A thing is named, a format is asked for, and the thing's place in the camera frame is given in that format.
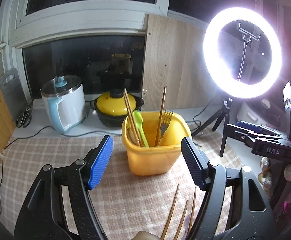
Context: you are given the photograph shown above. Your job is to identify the right gloved hand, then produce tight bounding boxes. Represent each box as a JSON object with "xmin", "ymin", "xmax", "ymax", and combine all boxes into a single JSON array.
[{"xmin": 257, "ymin": 157, "xmax": 291, "ymax": 208}]

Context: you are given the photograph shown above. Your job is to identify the wooden chopstick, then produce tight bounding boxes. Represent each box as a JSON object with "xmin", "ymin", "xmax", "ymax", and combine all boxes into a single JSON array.
[
  {"xmin": 160, "ymin": 185, "xmax": 179, "ymax": 240},
  {"xmin": 123, "ymin": 89, "xmax": 144, "ymax": 146},
  {"xmin": 155, "ymin": 85, "xmax": 167, "ymax": 146},
  {"xmin": 187, "ymin": 187, "xmax": 197, "ymax": 235},
  {"xmin": 173, "ymin": 200, "xmax": 188, "ymax": 240}
]

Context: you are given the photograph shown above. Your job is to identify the white electric kettle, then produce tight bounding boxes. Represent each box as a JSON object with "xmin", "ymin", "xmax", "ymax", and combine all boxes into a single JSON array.
[{"xmin": 41, "ymin": 75, "xmax": 87, "ymax": 134}]

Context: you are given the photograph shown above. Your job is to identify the white window frame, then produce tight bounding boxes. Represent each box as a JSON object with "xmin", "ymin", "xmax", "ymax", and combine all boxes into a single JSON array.
[{"xmin": 0, "ymin": 0, "xmax": 207, "ymax": 100}]

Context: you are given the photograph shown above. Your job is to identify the yellow lidded black pot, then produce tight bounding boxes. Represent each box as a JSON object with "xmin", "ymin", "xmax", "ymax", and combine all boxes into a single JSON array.
[{"xmin": 90, "ymin": 88, "xmax": 146, "ymax": 128}]

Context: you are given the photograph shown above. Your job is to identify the green plastic spoon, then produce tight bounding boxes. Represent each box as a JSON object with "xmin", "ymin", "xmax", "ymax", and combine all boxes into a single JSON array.
[{"xmin": 133, "ymin": 110, "xmax": 149, "ymax": 147}]

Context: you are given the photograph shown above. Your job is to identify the ring light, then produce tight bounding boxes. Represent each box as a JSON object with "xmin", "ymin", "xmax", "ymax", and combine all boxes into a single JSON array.
[{"xmin": 203, "ymin": 7, "xmax": 282, "ymax": 99}]

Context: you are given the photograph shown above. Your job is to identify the metal fork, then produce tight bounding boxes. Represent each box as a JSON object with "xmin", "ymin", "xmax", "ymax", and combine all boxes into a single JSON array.
[{"xmin": 160, "ymin": 109, "xmax": 173, "ymax": 139}]

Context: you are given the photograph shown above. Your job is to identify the floral white rice cooker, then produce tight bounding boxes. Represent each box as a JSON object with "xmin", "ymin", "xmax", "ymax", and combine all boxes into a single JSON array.
[{"xmin": 236, "ymin": 98, "xmax": 286, "ymax": 130}]

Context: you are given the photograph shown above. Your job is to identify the kitchen scissors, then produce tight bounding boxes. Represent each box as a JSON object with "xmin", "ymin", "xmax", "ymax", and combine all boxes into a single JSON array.
[{"xmin": 16, "ymin": 106, "xmax": 32, "ymax": 128}]

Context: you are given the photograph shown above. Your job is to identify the phone holder clamp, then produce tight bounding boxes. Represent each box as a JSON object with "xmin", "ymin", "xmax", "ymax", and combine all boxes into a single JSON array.
[{"xmin": 237, "ymin": 22, "xmax": 261, "ymax": 81}]

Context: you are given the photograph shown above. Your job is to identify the light wooden back panel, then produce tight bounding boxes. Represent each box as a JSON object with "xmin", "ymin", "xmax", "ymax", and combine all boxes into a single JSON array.
[{"xmin": 142, "ymin": 15, "xmax": 222, "ymax": 111}]

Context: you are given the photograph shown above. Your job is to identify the yellow plastic utensil bin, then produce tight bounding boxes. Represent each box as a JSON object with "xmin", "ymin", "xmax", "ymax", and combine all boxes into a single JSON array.
[{"xmin": 121, "ymin": 111, "xmax": 192, "ymax": 176}]

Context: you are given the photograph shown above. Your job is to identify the grey cutting board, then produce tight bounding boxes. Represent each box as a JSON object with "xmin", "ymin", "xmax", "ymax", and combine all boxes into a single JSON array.
[{"xmin": 0, "ymin": 68, "xmax": 28, "ymax": 122}]

